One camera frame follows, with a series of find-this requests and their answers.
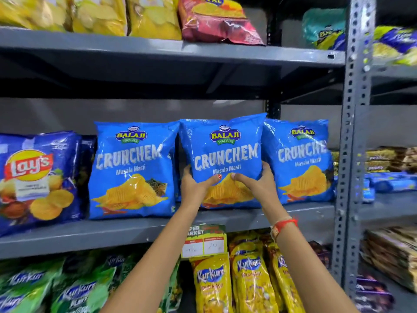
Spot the dark red snack packet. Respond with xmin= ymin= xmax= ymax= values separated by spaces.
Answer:
xmin=308 ymin=240 xmax=332 ymax=269

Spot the red wrist band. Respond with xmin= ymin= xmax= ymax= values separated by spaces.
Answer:
xmin=270 ymin=216 xmax=299 ymax=241

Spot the stack of blue biscuit packets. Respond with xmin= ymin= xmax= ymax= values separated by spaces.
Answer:
xmin=362 ymin=172 xmax=417 ymax=204

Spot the grey metal shelf rack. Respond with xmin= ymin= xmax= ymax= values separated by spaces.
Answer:
xmin=345 ymin=0 xmax=417 ymax=313
xmin=0 ymin=0 xmax=376 ymax=290

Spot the pile of purple packets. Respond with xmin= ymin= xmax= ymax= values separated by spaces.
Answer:
xmin=354 ymin=275 xmax=395 ymax=313

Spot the teal snack packet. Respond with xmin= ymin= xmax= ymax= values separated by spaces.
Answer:
xmin=302 ymin=8 xmax=347 ymax=51

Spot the person's left hand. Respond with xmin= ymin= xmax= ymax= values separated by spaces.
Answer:
xmin=180 ymin=164 xmax=223 ymax=210

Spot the pile of brown striped packets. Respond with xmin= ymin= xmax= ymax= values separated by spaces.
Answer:
xmin=360 ymin=226 xmax=417 ymax=293

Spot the yellow chips packet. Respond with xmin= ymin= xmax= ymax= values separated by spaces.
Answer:
xmin=125 ymin=0 xmax=182 ymax=41
xmin=71 ymin=0 xmax=128 ymax=37
xmin=0 ymin=0 xmax=71 ymax=32

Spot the blue and yellow snack packet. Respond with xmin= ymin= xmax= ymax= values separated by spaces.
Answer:
xmin=372 ymin=25 xmax=417 ymax=66

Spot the row of green snack packets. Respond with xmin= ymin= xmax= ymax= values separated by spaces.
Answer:
xmin=0 ymin=248 xmax=184 ymax=313

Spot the dark blue chips packet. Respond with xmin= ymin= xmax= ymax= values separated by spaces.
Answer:
xmin=78 ymin=135 xmax=97 ymax=199
xmin=0 ymin=131 xmax=83 ymax=237

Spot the stack of brown biscuit packets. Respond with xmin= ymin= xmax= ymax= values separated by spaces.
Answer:
xmin=331 ymin=146 xmax=417 ymax=174

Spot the person's left forearm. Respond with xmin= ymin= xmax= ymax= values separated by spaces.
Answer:
xmin=100 ymin=203 xmax=209 ymax=313

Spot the person's right hand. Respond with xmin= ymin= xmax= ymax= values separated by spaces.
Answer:
xmin=231 ymin=161 xmax=286 ymax=211

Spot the paper price label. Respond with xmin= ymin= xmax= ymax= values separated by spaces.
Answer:
xmin=181 ymin=223 xmax=227 ymax=259

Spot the person's right forearm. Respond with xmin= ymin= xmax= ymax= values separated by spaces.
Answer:
xmin=261 ymin=205 xmax=359 ymax=313

